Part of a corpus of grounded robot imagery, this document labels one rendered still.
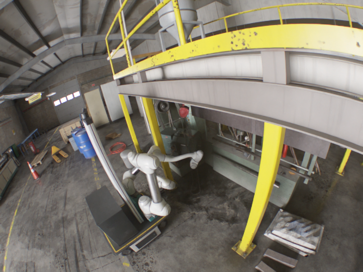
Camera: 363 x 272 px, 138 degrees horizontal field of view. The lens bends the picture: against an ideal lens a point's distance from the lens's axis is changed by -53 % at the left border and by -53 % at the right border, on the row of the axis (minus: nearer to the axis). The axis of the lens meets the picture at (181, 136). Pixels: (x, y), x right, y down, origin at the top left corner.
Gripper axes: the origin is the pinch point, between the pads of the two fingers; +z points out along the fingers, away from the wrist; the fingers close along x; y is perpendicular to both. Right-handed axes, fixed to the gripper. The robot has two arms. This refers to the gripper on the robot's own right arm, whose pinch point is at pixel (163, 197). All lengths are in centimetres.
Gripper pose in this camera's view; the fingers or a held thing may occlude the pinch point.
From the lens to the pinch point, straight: 215.2
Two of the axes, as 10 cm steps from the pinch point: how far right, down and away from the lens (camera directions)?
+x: 6.9, 2.1, -6.9
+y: -7.0, 4.3, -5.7
